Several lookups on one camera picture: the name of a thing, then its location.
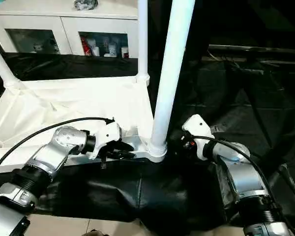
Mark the white plastic table top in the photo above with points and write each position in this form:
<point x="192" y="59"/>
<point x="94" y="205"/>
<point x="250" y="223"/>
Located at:
<point x="64" y="103"/>

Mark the white plastic table leg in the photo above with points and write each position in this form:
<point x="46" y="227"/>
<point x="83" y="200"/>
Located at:
<point x="0" y="64"/>
<point x="142" y="37"/>
<point x="172" y="61"/>

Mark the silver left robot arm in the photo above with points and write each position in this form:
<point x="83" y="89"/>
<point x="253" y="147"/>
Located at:
<point x="51" y="152"/>

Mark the black mat cloth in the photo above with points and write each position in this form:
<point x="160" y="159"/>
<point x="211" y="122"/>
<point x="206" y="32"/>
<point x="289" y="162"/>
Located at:
<point x="236" y="110"/>

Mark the grey metal bar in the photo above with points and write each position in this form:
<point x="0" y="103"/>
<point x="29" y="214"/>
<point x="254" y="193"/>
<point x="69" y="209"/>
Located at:
<point x="255" y="48"/>

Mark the white glass-door cabinet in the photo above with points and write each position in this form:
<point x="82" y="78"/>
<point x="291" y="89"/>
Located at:
<point x="51" y="24"/>

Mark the grey bundle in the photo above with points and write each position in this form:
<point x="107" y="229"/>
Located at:
<point x="84" y="4"/>

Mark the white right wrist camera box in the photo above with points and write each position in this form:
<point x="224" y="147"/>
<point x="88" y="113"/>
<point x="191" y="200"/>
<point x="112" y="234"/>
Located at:
<point x="197" y="127"/>

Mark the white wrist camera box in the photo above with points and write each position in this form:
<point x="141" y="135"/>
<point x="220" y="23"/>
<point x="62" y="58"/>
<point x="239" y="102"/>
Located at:
<point x="108" y="134"/>
<point x="197" y="127"/>

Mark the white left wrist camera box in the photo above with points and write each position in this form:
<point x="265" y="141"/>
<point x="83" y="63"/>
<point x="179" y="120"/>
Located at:
<point x="108" y="134"/>

